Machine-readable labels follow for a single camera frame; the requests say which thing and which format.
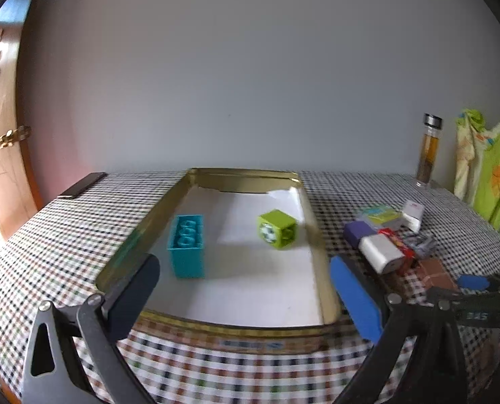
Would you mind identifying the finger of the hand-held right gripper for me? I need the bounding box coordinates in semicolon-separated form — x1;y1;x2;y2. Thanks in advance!
427;287;500;329
458;275;500;293

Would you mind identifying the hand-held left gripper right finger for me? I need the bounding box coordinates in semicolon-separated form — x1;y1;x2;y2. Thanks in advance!
329;255;472;404

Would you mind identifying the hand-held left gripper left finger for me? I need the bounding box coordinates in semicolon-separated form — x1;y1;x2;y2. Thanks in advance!
20;254;161;404

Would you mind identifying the teal plastic block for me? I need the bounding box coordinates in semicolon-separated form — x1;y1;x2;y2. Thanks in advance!
167;214;206;279

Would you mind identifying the gold metal tin tray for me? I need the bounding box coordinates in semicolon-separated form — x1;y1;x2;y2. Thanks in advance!
95;167;342;329

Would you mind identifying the red snack packet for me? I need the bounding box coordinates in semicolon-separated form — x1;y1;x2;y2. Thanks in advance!
378;228;415;276

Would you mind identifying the brown box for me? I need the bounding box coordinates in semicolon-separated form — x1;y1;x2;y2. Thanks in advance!
416;258;459;293

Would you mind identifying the white power bank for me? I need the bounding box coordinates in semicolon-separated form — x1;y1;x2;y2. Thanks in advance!
360;236;404;274

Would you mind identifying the purple box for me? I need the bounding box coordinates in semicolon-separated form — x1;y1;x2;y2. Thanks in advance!
343;221;377;247

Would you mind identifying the green yellow flat box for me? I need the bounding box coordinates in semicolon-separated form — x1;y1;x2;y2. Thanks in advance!
356;205;403;230

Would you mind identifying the checkered tablecloth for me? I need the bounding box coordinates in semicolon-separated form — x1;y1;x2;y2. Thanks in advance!
0;170;500;404

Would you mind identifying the white box with red mark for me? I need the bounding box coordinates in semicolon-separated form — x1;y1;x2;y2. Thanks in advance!
402;200;425;232

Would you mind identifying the green toy cube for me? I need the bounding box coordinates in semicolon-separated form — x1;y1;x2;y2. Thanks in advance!
257;209;298;250

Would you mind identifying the black phone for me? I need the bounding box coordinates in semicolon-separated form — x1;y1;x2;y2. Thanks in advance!
57;172;107;199

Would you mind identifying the green yellow printed cloth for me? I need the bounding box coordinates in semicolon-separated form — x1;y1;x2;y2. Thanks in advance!
454;108;500;230

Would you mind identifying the glass tea bottle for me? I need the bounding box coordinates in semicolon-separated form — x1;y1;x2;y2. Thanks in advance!
414;113;443;189

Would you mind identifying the wooden door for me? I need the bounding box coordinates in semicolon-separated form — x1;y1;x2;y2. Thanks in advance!
0;0;40;240

